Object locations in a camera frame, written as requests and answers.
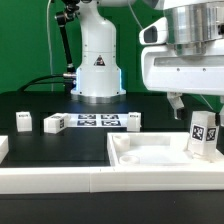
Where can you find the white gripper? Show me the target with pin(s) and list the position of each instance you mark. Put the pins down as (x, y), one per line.
(163, 71)

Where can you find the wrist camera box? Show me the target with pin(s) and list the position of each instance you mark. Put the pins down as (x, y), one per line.
(155, 34)

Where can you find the white U-shaped fence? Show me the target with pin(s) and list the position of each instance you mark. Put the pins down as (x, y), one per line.
(108, 179)

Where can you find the white square table top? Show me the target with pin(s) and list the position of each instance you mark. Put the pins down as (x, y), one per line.
(154, 149)

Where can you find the printed tag sheet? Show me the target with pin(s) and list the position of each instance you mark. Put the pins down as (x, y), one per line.
(98, 120)

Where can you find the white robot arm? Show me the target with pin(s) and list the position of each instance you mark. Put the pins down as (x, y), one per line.
(183, 51)

